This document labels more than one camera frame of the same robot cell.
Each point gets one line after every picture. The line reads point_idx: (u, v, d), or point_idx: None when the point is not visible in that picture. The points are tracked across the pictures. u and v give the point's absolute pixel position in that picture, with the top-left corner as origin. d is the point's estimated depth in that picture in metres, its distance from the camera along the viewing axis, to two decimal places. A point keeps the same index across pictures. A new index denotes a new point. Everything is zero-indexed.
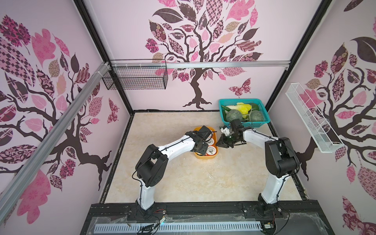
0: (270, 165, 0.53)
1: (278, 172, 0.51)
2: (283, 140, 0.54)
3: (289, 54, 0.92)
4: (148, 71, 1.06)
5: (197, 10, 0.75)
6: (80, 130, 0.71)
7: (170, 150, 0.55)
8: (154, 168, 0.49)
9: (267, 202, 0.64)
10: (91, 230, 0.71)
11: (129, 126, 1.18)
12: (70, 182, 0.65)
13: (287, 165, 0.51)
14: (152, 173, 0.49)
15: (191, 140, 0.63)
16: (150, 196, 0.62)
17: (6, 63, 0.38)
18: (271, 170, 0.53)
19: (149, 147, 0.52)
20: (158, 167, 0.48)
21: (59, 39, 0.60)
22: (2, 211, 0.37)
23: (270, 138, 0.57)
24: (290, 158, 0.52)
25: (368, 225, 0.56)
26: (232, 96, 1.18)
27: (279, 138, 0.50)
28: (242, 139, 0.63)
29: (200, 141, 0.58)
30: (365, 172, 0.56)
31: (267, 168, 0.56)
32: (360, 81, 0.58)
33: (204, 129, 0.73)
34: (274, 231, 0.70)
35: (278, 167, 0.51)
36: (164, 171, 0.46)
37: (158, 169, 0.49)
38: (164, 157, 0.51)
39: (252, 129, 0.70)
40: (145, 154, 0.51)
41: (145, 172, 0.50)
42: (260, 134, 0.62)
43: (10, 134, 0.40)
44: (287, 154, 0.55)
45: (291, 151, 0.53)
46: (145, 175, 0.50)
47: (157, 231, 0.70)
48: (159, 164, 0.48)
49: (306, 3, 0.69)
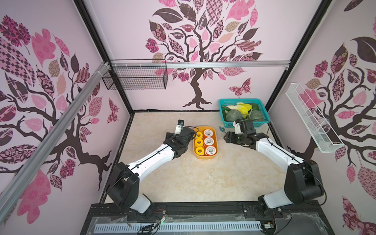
0: (293, 192, 0.45)
1: (301, 199, 0.44)
2: (311, 165, 0.45)
3: (289, 54, 0.92)
4: (148, 71, 1.06)
5: (197, 10, 0.75)
6: (80, 130, 0.71)
7: (142, 166, 0.48)
8: (124, 190, 0.42)
9: (269, 206, 0.63)
10: (91, 230, 0.71)
11: (129, 125, 1.17)
12: (70, 182, 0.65)
13: (311, 194, 0.44)
14: (123, 196, 0.42)
15: (170, 150, 0.57)
16: (142, 199, 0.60)
17: (6, 63, 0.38)
18: (293, 197, 0.46)
19: (117, 167, 0.45)
20: (128, 189, 0.42)
21: (59, 39, 0.60)
22: (1, 211, 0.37)
23: (292, 159, 0.49)
24: (315, 185, 0.45)
25: (368, 225, 0.56)
26: (232, 96, 1.18)
27: (304, 162, 0.47)
28: (253, 148, 0.64)
29: (181, 148, 0.62)
30: (365, 172, 0.56)
31: (289, 194, 0.47)
32: (360, 81, 0.58)
33: (185, 132, 0.65)
34: (275, 231, 0.70)
35: (302, 195, 0.44)
36: (136, 191, 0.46)
37: (129, 190, 0.43)
38: (135, 176, 0.44)
39: (270, 141, 0.59)
40: (113, 176, 0.44)
41: (116, 196, 0.44)
42: (280, 152, 0.53)
43: (10, 134, 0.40)
44: (312, 180, 0.47)
45: (317, 177, 0.45)
46: (116, 199, 0.44)
47: (157, 231, 0.70)
48: (129, 184, 0.42)
49: (306, 3, 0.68)
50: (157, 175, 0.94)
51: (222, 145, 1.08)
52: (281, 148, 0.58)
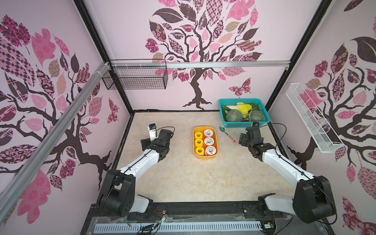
0: (304, 209, 0.42)
1: (312, 218, 0.41)
2: (321, 182, 0.43)
3: (289, 54, 0.92)
4: (148, 71, 1.06)
5: (197, 10, 0.75)
6: (80, 130, 0.71)
7: (133, 168, 0.50)
8: (122, 194, 0.42)
9: (269, 207, 0.63)
10: (91, 230, 0.71)
11: (129, 125, 1.18)
12: (70, 182, 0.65)
13: (321, 212, 0.42)
14: (121, 200, 0.42)
15: (155, 152, 0.61)
16: (140, 199, 0.61)
17: (6, 63, 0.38)
18: (304, 214, 0.43)
19: (108, 174, 0.45)
20: (126, 191, 0.43)
21: (59, 39, 0.60)
22: (1, 211, 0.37)
23: (301, 175, 0.46)
24: (326, 203, 0.43)
25: (368, 225, 0.56)
26: (232, 96, 1.18)
27: (315, 178, 0.45)
28: (260, 158, 0.62)
29: (164, 150, 0.67)
30: (365, 172, 0.56)
31: (298, 209, 0.45)
32: (360, 81, 0.58)
33: (163, 134, 0.69)
34: (274, 231, 0.70)
35: (312, 213, 0.42)
36: (132, 193, 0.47)
37: (127, 193, 0.44)
38: (130, 177, 0.46)
39: (277, 153, 0.57)
40: (105, 184, 0.44)
41: (113, 202, 0.42)
42: (289, 166, 0.50)
43: (10, 134, 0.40)
44: (323, 199, 0.44)
45: (328, 196, 0.42)
46: (114, 205, 0.43)
47: (157, 231, 0.70)
48: (127, 185, 0.43)
49: (306, 3, 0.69)
50: (158, 175, 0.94)
51: (222, 145, 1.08)
52: (289, 161, 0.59)
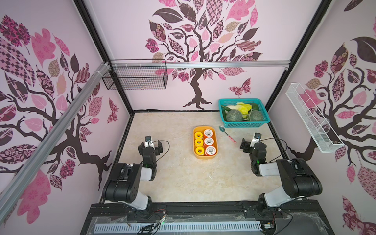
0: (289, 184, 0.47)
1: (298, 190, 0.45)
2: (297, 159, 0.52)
3: (289, 54, 0.92)
4: (147, 71, 1.06)
5: (197, 9, 0.75)
6: (80, 130, 0.71)
7: None
8: (130, 178, 0.48)
9: (269, 204, 0.63)
10: (91, 230, 0.71)
11: (129, 125, 1.18)
12: (70, 182, 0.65)
13: (304, 181, 0.46)
14: (129, 181, 0.47)
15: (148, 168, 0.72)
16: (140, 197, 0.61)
17: (6, 63, 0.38)
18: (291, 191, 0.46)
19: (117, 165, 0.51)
20: (135, 173, 0.49)
21: (59, 39, 0.60)
22: (2, 211, 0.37)
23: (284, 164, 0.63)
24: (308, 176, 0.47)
25: (368, 225, 0.56)
26: (232, 96, 1.18)
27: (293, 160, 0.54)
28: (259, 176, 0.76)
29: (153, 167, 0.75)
30: (365, 172, 0.56)
31: (287, 191, 0.48)
32: (360, 81, 0.58)
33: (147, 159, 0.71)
34: (274, 231, 0.70)
35: (294, 181, 0.46)
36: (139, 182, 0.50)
37: (135, 175, 0.50)
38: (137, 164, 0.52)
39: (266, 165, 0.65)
40: (114, 173, 0.49)
41: (122, 186, 0.46)
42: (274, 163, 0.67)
43: (10, 134, 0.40)
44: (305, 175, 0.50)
45: (307, 170, 0.49)
46: (123, 188, 0.46)
47: (157, 231, 0.70)
48: (135, 168, 0.51)
49: (306, 3, 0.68)
50: (157, 175, 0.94)
51: (222, 145, 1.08)
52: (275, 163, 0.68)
